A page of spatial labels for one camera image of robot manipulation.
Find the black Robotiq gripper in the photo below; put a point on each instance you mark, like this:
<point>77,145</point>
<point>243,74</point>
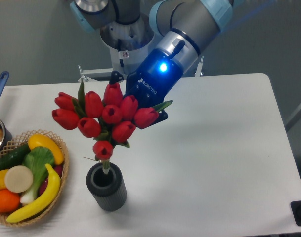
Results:
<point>150,83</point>

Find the red tulip bouquet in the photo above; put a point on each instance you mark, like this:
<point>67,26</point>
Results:
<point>109,120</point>

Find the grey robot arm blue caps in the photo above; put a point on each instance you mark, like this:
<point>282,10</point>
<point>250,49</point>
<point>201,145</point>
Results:
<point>220,12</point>

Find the dark grey ribbed vase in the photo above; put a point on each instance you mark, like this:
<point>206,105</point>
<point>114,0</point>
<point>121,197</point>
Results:
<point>108,189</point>

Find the purple red vegetable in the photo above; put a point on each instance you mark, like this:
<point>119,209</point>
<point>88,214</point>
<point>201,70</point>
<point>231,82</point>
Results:
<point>59,171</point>

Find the yellow squash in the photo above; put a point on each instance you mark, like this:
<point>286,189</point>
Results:
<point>39,140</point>

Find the green bok choy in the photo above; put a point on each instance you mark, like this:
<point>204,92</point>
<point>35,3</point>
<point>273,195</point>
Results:
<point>36,160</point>

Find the yellow banana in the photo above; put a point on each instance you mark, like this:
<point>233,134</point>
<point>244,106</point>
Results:
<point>42,202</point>

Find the woven wicker basket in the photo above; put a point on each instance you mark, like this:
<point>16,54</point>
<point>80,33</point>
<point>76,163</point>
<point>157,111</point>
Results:
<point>21,140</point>

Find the dark green cucumber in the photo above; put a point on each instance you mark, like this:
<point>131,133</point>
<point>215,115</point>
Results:
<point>14,157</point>

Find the round beige disc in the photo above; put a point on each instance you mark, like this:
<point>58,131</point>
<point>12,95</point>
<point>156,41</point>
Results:
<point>18,179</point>

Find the orange fruit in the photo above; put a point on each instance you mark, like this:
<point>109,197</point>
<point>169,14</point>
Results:
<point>9,201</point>

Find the black device at table edge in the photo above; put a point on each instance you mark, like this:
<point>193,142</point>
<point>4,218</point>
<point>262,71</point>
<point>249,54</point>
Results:
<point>296,210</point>

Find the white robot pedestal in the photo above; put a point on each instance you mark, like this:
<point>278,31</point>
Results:
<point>131,36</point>

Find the white frame at right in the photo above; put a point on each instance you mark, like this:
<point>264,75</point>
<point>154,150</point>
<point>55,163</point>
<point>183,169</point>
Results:
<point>293,118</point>

